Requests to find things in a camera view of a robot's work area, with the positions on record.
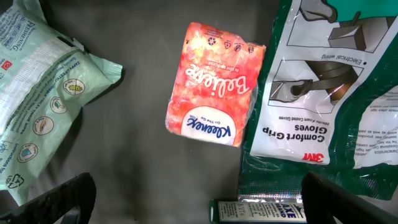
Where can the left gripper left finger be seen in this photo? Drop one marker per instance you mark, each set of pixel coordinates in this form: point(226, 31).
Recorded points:
point(70, 202)

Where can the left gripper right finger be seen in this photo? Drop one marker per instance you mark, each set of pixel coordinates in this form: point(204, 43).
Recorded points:
point(325, 202)

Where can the green 3M gloves package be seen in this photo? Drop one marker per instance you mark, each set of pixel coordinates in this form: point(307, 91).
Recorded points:
point(326, 103)

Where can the green Axe Brand box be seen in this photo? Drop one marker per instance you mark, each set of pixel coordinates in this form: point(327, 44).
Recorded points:
point(256, 212)

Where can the light green wipes pack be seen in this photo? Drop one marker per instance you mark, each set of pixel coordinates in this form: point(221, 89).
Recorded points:
point(46, 78)

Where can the orange Kleenex tissue pack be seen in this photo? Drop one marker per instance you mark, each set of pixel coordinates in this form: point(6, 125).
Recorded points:
point(215, 86)

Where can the grey plastic mesh basket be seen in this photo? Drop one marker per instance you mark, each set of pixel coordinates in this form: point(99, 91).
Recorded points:
point(143, 173)

